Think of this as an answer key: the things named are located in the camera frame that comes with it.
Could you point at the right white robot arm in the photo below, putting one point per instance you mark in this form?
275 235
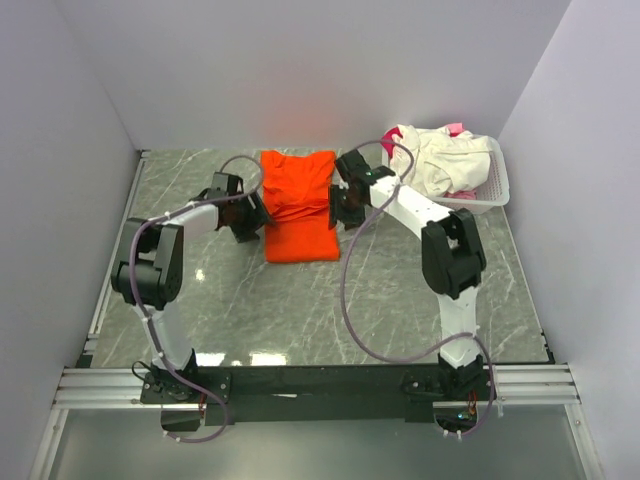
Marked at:
452 255

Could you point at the cream white t shirt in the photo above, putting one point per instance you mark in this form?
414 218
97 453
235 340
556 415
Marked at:
440 160

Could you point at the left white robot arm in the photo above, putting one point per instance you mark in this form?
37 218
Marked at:
149 265

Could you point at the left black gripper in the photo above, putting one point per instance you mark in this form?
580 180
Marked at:
258 219

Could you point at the white plastic laundry basket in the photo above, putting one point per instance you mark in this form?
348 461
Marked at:
458 169

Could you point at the pink garment in basket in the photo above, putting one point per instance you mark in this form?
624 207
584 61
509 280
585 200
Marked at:
390 135

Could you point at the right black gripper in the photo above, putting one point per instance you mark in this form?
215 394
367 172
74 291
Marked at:
336 213

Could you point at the orange t shirt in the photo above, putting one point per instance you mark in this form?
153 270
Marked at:
296 196

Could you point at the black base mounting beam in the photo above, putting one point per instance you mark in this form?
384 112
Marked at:
318 393

